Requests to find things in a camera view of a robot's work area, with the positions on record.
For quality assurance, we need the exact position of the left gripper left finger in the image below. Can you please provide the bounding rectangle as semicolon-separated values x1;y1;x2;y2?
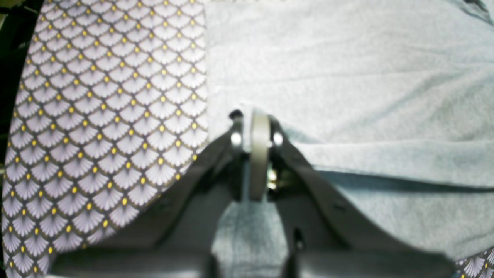
51;110;243;278

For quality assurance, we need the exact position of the fan-patterned purple tablecloth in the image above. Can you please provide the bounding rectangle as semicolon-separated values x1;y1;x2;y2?
1;0;208;278

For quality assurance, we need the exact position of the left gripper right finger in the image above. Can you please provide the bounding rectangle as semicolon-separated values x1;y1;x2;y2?
251;112;455;278

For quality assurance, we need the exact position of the grey T-shirt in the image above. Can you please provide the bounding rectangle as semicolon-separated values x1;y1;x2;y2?
205;0;493;278

